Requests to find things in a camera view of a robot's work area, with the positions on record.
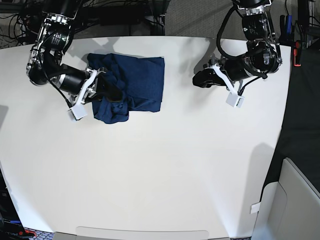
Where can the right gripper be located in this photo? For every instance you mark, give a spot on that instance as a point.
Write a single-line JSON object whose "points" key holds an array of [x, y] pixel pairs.
{"points": [[70, 80]]}

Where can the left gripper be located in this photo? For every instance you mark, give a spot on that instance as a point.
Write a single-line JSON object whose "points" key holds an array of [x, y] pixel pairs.
{"points": [[234, 69]]}

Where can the blue long-sleeve shirt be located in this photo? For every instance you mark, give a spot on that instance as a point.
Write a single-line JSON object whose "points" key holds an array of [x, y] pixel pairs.
{"points": [[140, 79]]}

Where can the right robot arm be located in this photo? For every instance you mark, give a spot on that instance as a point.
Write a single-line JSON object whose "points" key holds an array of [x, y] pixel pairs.
{"points": [[45, 61]]}

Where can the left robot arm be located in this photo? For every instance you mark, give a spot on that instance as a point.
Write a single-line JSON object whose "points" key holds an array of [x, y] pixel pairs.
{"points": [[263, 55]]}

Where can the red and black clamp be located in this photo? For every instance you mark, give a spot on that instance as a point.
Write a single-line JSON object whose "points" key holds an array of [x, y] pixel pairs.
{"points": [[297, 51]]}

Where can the beige plastic bin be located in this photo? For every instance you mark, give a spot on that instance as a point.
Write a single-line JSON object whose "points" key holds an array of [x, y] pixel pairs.
{"points": [[289, 208]]}

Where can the black box red button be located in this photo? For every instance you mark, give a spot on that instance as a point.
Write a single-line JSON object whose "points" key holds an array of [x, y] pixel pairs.
{"points": [[13, 231]]}

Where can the blue handled tool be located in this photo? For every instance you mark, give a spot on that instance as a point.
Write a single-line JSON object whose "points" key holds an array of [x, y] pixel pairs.
{"points": [[288, 26]]}

